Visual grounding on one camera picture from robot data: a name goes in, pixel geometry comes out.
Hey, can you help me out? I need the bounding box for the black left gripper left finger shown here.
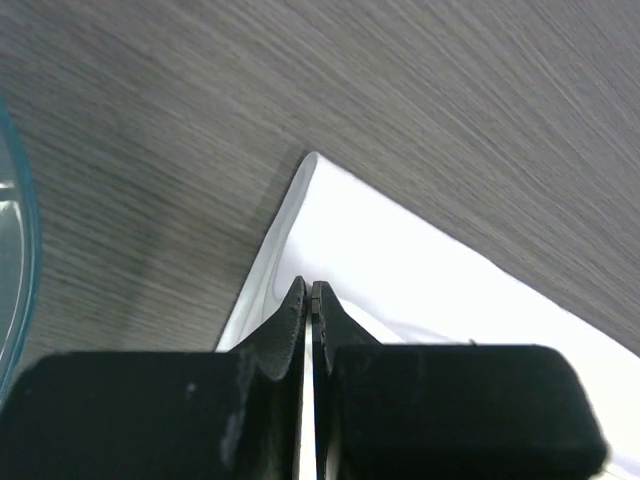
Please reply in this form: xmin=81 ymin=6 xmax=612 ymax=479
xmin=1 ymin=278 xmax=306 ymax=479

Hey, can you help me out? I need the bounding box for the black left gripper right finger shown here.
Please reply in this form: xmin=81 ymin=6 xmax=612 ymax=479
xmin=310 ymin=281 xmax=608 ymax=479

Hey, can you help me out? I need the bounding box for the white t-shirt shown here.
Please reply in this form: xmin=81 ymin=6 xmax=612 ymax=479
xmin=217 ymin=152 xmax=639 ymax=479

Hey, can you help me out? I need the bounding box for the blue transparent plastic bin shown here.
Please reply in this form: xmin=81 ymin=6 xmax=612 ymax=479
xmin=0 ymin=102 xmax=42 ymax=398

